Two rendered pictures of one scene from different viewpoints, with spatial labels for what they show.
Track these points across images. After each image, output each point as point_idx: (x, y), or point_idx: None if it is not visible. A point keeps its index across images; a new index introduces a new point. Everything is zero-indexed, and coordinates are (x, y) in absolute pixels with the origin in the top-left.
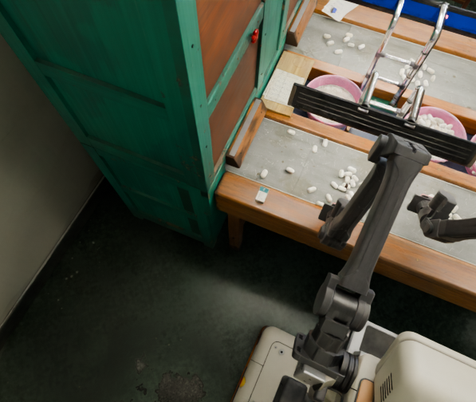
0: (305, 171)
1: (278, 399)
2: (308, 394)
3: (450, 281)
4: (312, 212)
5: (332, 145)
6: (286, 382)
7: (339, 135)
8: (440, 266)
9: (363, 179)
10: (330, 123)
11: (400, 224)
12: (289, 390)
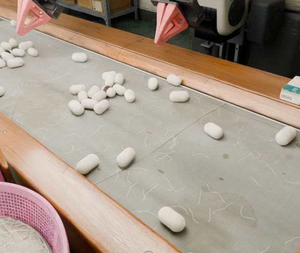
0: (174, 128)
1: (280, 2)
2: (247, 14)
3: (70, 16)
4: (195, 66)
5: (71, 161)
6: (272, 3)
7: (41, 159)
8: (67, 22)
9: (68, 98)
10: (31, 193)
11: (68, 54)
12: (270, 0)
